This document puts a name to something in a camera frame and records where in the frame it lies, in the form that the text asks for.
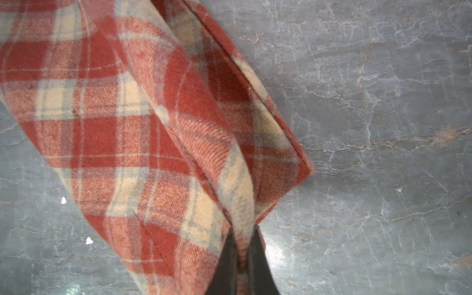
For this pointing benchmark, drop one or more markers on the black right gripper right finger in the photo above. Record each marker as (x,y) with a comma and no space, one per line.
(260,279)

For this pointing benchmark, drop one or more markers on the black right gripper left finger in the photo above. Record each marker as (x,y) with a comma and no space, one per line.
(224,281)

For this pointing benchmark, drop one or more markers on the red plaid wool skirt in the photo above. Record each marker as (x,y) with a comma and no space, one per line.
(156,125)

